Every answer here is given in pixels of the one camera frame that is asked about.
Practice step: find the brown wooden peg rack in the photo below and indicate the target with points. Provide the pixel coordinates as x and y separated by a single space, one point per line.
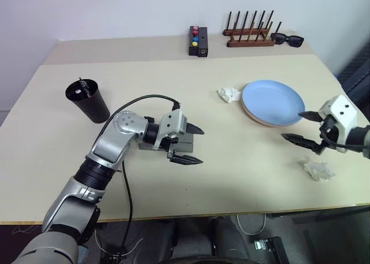
250 43

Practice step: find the crumpled white tissue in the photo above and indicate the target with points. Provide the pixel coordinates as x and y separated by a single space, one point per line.
228 93
318 170

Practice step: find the black textured chair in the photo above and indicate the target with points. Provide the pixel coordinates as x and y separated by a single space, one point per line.
358 73

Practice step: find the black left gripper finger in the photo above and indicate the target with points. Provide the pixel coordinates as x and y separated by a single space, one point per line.
186 159
195 129

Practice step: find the black plastic cup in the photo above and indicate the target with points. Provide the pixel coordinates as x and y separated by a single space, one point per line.
95 108

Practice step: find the black bar under table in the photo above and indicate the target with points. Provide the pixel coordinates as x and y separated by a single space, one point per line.
277 251

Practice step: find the black box with coloured buttons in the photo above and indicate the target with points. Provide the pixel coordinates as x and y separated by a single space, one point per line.
193 48

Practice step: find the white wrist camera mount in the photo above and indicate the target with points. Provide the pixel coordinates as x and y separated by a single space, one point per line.
173 121
341 108

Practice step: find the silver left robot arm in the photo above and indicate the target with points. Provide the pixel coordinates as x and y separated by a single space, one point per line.
110 148

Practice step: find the dark marker with clip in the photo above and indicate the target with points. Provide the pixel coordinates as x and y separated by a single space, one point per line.
84 86

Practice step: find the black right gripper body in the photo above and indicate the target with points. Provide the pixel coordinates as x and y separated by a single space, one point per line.
328 128

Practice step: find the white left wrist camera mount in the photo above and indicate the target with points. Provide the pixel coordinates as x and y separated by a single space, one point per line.
173 121

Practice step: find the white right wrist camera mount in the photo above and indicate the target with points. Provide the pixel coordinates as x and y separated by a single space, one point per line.
341 108

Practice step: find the pink plastic plate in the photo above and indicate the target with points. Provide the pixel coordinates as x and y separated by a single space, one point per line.
261 122

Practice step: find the grey-blue pedal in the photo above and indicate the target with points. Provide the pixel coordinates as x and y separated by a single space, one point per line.
84 252

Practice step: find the blue plastic plate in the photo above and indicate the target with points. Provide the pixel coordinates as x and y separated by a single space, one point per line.
271 102

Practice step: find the black sunglasses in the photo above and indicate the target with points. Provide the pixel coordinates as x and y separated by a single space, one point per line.
295 41

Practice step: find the silver metal bracket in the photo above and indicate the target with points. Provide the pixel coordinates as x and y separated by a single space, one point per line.
261 244

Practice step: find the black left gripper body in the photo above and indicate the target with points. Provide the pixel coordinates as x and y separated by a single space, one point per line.
169 142

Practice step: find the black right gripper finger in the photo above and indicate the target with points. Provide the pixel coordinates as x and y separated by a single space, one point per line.
310 115
303 141

